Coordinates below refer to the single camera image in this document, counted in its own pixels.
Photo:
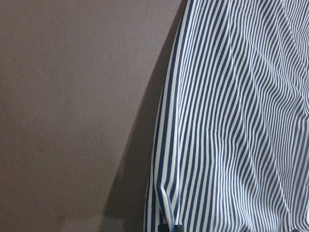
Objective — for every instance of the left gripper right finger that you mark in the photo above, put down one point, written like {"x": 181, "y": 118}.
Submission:
{"x": 178, "y": 228}

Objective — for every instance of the navy white striped polo shirt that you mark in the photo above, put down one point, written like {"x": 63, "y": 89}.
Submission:
{"x": 231, "y": 141}

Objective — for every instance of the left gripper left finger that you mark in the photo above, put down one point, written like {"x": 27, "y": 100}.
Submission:
{"x": 163, "y": 228}

